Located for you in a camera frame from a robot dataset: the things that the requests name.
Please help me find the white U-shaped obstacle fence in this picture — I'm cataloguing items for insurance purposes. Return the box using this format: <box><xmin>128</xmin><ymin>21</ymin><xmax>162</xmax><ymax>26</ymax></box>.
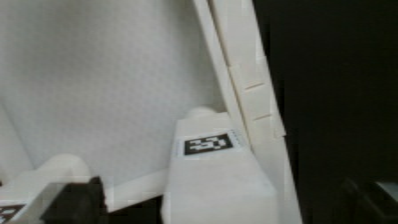
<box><xmin>192</xmin><ymin>0</ymin><xmax>304</xmax><ymax>224</ymax></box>

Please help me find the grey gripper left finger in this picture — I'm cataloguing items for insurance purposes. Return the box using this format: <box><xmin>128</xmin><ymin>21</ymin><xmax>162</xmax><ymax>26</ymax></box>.
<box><xmin>11</xmin><ymin>175</ymin><xmax>112</xmax><ymax>224</ymax></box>

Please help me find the white desk leg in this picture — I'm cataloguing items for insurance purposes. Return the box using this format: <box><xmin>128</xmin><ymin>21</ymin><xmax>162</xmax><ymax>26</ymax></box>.
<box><xmin>0</xmin><ymin>154</ymin><xmax>90</xmax><ymax>224</ymax></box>
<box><xmin>162</xmin><ymin>107</ymin><xmax>281</xmax><ymax>224</ymax></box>

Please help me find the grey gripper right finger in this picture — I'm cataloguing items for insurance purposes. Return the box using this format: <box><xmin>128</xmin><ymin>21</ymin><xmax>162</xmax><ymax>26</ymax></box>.
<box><xmin>334</xmin><ymin>179</ymin><xmax>398</xmax><ymax>224</ymax></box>

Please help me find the white desk top tray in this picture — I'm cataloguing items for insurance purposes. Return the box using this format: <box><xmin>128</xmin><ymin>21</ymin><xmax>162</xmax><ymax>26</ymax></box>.
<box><xmin>0</xmin><ymin>0</ymin><xmax>250</xmax><ymax>214</ymax></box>

